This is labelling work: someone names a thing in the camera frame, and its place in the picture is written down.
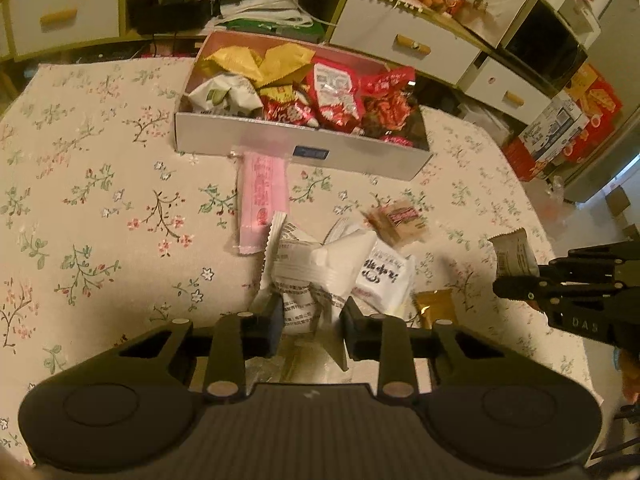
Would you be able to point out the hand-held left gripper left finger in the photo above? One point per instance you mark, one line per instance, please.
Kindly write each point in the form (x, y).
(277, 321)

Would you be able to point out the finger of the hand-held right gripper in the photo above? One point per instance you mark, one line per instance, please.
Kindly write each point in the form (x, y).
(590, 260)
(525, 287)

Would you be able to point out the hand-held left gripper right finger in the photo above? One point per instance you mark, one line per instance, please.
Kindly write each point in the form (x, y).
(350, 327)

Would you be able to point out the small tan snack packet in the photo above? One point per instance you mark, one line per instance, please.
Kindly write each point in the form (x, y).
(515, 252)

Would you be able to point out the pink-lined silver box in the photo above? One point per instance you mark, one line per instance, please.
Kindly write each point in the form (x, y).
(240, 132)

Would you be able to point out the red candy packet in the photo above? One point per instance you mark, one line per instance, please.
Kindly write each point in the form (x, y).
(292, 112)

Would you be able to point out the red packet with white label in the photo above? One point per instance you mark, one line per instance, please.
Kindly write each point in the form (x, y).
(332, 92)

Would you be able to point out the gold snack packet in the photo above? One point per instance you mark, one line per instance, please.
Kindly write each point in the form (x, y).
(285, 62)

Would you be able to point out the white packet with black writing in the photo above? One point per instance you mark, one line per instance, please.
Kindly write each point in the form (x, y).
(382, 277)

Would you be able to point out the small gold candy packet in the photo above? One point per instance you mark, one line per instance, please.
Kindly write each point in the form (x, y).
(434, 307)

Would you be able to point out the small brown snack packet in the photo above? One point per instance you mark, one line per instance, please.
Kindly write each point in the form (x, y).
(397, 222)

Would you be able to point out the pink snack packet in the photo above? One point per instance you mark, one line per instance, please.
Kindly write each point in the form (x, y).
(262, 195)

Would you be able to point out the colourful carton box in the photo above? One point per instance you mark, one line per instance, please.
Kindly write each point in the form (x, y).
(547, 137)

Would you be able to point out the orange red gift box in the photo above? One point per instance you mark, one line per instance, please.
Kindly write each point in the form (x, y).
(595, 105)

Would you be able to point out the small white drawer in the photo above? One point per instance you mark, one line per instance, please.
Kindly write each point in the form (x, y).
(502, 90)

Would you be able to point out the black microwave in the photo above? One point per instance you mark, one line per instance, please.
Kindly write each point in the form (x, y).
(542, 45)

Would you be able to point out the floral tablecloth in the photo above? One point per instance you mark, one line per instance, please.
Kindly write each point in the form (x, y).
(100, 185)

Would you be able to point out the white green snack packet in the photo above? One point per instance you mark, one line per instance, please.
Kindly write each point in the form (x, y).
(225, 95)

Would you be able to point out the wooden cabinet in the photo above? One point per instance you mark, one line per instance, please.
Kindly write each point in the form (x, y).
(480, 47)

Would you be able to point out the plain red snack packet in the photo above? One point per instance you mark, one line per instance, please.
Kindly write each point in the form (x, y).
(390, 82)

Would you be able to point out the white box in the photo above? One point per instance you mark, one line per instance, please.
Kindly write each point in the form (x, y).
(580, 10)

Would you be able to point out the white paper bag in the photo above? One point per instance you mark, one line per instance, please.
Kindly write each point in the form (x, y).
(492, 2)

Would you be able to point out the wide white drawer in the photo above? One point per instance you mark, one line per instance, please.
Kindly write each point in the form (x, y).
(60, 12)
(400, 40)

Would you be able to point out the stack of papers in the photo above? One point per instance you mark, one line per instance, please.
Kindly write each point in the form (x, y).
(270, 15)

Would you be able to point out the black bag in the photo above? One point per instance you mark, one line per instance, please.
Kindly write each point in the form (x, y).
(170, 5)

